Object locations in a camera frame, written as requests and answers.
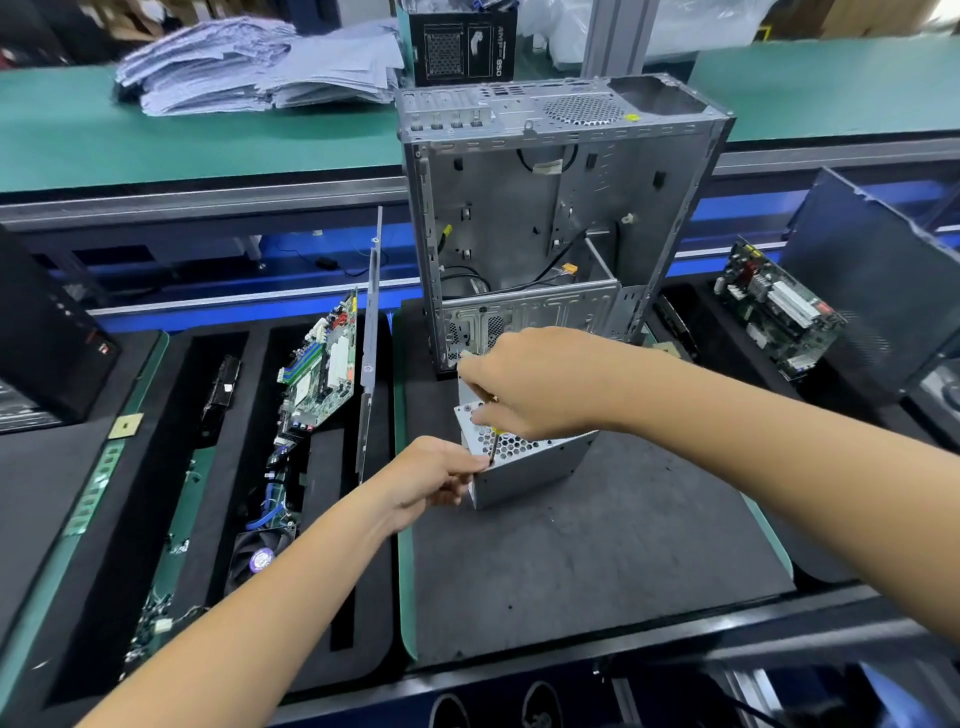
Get person's right hand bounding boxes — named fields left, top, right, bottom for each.
left=457, top=327, right=624, bottom=441

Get person's left hand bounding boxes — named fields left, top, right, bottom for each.
left=367, top=435, right=492, bottom=531

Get yellow black handled screwdriver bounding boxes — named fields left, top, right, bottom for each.
left=468, top=423, right=503, bottom=504

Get silver power supply unit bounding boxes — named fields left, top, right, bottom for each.
left=454, top=378, right=597, bottom=512

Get person's left forearm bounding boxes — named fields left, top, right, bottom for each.
left=75, top=487, right=404, bottom=728

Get person's right forearm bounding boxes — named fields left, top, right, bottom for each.
left=597, top=337, right=960, bottom=647

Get silver metal computer case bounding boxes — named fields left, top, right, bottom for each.
left=394, top=72, right=737, bottom=377

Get person's left black shoe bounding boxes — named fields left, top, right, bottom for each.
left=429, top=693, right=474, bottom=728

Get person's black shoe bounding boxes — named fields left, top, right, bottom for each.
left=429, top=693, right=474, bottom=728
left=519, top=679, right=566, bottom=728

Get person's right black shoe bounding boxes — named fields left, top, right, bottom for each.
left=519, top=679, right=566, bottom=728

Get dark grey case side panel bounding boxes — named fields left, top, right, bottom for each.
left=354, top=207, right=387, bottom=485

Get green motherboard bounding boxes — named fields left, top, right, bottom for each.
left=277, top=292, right=362, bottom=437

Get black cooler fan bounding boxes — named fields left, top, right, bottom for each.
left=225, top=517, right=294, bottom=594

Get black foam work mat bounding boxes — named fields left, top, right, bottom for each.
left=0, top=330, right=159, bottom=654
left=390, top=297, right=797, bottom=666

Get black foam tray with slots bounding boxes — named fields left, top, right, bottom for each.
left=45, top=319, right=399, bottom=707

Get small black rectangular component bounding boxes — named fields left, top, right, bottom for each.
left=202, top=355, right=245, bottom=429

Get green board with white parts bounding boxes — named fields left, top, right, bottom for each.
left=712, top=237, right=846, bottom=377

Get long green memory strip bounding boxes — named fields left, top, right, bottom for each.
left=123, top=447, right=219, bottom=677
left=0, top=333, right=171, bottom=707

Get black cardboard box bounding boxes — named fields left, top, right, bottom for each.
left=408, top=7, right=519, bottom=87

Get black foam tray with recess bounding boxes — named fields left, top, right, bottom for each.
left=652, top=277, right=960, bottom=587

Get large black metal panel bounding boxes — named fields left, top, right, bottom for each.
left=780, top=165, right=960, bottom=410

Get clear plastic bag pile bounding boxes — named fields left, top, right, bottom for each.
left=517, top=0, right=782, bottom=65

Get black rectangular device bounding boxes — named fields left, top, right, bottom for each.
left=0, top=225, right=122, bottom=437

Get grey round metal part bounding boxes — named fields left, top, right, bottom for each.
left=927, top=367, right=960, bottom=422

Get stack of grey paper sheets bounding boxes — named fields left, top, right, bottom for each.
left=115, top=15, right=407, bottom=119

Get green conveyor belt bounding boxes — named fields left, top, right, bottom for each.
left=0, top=33, right=960, bottom=197

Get blue data cables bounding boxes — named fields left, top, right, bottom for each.
left=243, top=483, right=294, bottom=534

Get grey metal conveyor rail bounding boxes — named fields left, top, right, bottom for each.
left=0, top=135, right=960, bottom=234

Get grey metal post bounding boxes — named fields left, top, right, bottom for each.
left=582, top=0, right=659, bottom=80

